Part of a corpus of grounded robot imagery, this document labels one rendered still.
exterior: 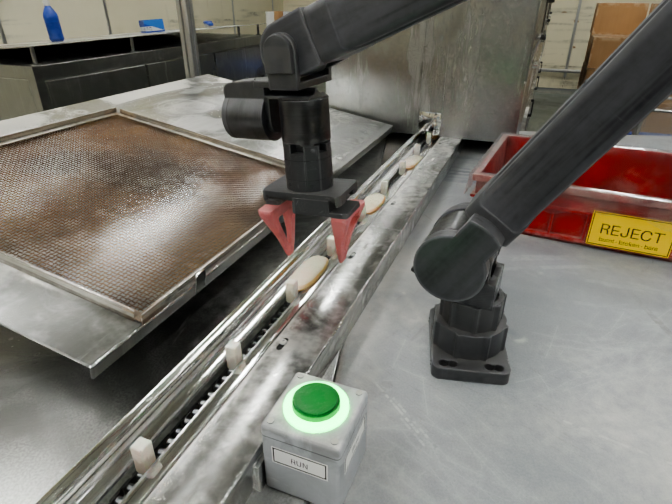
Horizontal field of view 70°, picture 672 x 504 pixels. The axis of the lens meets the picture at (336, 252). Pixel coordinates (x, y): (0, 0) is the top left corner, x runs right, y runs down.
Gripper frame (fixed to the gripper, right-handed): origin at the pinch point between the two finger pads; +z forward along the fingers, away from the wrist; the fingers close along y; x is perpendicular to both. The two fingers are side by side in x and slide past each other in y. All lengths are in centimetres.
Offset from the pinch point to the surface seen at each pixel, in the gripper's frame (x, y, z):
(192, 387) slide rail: -22.1, -4.2, 5.3
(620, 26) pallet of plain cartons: 471, 80, -4
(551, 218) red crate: 33.6, 28.9, 5.8
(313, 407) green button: -24.9, 10.9, 0.6
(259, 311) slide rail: -7.9, -4.6, 5.2
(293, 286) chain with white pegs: -3.4, -1.9, 3.7
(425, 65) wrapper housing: 80, -4, -14
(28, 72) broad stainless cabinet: 95, -170, -12
